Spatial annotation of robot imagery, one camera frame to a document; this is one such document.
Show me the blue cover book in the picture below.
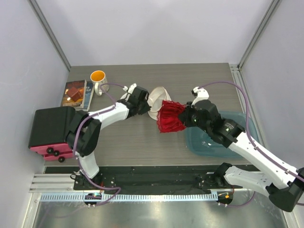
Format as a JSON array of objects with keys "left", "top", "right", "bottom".
[{"left": 76, "top": 81, "right": 94, "bottom": 112}]

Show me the red lace bra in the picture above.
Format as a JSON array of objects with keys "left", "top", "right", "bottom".
[{"left": 156, "top": 100, "right": 186, "bottom": 133}]

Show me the white mesh laundry bag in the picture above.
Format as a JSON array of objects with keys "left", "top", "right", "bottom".
[{"left": 148, "top": 86, "right": 171, "bottom": 120}]

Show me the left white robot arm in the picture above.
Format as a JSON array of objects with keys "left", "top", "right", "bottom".
[{"left": 66, "top": 84, "right": 151, "bottom": 190}]

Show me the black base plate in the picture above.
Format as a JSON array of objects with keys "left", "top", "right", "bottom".
[{"left": 73, "top": 165, "right": 243, "bottom": 193}]

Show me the white slotted cable duct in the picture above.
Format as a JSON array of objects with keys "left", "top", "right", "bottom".
[{"left": 40, "top": 191, "right": 218, "bottom": 202}]

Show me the blue plastic tub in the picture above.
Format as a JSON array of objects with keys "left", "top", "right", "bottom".
[{"left": 185, "top": 111, "right": 246, "bottom": 159}]

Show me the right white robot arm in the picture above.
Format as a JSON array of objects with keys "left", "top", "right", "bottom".
[{"left": 178, "top": 100, "right": 304, "bottom": 212}]

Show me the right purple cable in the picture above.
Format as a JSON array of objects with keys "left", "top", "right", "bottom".
[{"left": 199, "top": 80, "right": 304, "bottom": 205}]

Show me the white mug orange inside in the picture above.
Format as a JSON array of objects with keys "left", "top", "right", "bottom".
[{"left": 90, "top": 70, "right": 109, "bottom": 96}]

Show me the brown cover book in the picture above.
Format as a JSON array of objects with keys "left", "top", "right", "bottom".
[{"left": 60, "top": 80, "right": 87, "bottom": 108}]

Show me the black and pink box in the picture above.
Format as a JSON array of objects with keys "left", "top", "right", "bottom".
[{"left": 28, "top": 106, "right": 76, "bottom": 163}]

